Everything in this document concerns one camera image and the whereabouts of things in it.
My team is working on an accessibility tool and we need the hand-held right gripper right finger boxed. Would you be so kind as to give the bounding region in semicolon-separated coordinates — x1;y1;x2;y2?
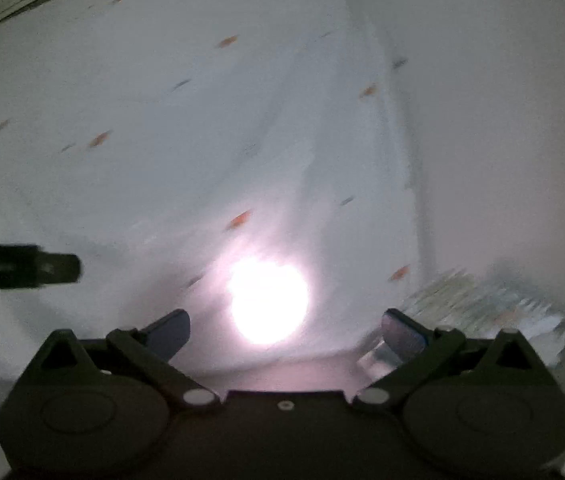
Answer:
352;309;548;413

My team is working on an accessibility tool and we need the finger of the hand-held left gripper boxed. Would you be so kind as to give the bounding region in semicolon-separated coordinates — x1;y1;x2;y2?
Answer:
0;244;82;291

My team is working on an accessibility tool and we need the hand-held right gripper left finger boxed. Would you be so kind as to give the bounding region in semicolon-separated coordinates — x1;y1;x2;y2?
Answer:
22;310;220;416

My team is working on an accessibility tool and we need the checked shirt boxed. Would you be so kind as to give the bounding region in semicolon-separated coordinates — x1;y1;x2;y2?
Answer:
357;260;565;376

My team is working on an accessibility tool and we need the white carrot print bed sheet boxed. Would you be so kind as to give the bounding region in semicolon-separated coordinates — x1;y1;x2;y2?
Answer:
0;0;438;411

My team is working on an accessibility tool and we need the grey mat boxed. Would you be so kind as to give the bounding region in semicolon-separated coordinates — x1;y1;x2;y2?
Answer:
347;0;565;480

